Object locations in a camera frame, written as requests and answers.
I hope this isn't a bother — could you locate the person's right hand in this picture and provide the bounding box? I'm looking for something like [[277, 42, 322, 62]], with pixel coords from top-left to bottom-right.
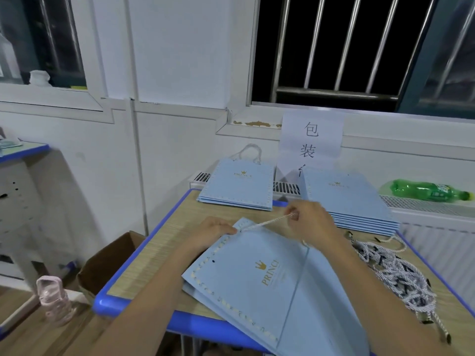
[[284, 199, 347, 251]]

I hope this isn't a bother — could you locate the person's left hand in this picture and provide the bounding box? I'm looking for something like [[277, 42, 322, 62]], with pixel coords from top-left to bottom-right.
[[182, 216, 239, 254]]

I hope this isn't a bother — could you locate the stack of blue paper bags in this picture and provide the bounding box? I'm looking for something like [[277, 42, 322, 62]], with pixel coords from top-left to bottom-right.
[[297, 168, 402, 237]]

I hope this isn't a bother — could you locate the white black-tipped rope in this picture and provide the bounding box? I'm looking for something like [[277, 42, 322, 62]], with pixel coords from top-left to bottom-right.
[[239, 213, 295, 234], [230, 143, 263, 165]]

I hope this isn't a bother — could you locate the stack of finished bags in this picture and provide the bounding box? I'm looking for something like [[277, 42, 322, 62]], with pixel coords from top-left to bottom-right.
[[182, 217, 372, 356]]

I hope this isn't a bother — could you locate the pile of white twisted ropes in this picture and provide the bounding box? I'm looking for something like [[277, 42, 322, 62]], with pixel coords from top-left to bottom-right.
[[345, 232, 452, 343]]

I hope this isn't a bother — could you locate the person's left forearm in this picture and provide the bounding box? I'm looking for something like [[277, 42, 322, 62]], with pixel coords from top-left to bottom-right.
[[89, 241, 205, 356]]

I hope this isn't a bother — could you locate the person's right forearm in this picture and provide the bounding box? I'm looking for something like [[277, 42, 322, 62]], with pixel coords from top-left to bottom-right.
[[330, 233, 461, 356]]

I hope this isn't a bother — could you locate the blue-edged wooden desk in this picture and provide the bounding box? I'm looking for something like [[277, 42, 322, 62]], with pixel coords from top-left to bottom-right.
[[93, 189, 475, 356]]

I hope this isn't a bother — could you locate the white paper sign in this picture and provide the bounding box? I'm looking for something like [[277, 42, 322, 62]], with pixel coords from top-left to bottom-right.
[[277, 109, 345, 179]]

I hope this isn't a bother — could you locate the brown cardboard box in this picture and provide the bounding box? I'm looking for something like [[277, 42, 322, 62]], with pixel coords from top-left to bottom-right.
[[77, 231, 148, 298]]

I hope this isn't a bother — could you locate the green plastic bottle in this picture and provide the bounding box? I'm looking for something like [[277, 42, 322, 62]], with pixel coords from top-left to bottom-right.
[[389, 178, 473, 203]]

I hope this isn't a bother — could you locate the metal window grille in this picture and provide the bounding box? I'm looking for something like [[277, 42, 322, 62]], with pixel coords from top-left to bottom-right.
[[252, 0, 440, 112]]

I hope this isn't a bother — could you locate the pink water bottle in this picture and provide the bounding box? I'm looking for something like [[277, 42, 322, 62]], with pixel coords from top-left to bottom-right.
[[36, 275, 78, 326]]

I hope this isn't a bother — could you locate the grey metal desk blue edge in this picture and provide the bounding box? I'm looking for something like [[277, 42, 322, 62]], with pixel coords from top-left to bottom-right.
[[0, 140, 80, 340]]

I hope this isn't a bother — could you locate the teal framed sliding window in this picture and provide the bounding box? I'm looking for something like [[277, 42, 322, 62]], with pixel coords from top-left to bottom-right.
[[401, 0, 475, 120]]

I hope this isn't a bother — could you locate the small white container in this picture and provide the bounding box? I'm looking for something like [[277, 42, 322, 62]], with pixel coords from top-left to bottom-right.
[[28, 69, 53, 88]]

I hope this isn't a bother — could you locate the white framed window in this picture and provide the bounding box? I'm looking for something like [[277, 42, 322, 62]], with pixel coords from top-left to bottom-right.
[[0, 0, 117, 125]]

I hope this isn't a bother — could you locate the clear plastic bottle white label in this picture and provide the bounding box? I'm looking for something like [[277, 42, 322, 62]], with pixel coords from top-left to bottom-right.
[[0, 29, 24, 83]]

